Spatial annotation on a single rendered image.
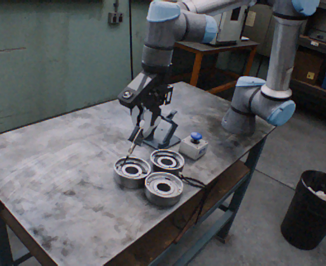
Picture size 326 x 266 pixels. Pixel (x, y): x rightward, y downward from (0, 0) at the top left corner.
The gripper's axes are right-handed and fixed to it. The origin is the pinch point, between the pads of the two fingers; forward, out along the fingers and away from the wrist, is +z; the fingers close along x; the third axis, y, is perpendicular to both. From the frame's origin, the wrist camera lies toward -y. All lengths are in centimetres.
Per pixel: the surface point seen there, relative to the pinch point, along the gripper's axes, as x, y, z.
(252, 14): 122, 380, -15
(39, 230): -2.3, -34.5, 12.9
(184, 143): -3.9, 20.0, 9.1
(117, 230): -13.8, -20.9, 13.0
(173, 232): -13.1, 10.4, 38.1
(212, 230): -15, 53, 69
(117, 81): 153, 149, 64
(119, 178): -2.4, -9.1, 10.2
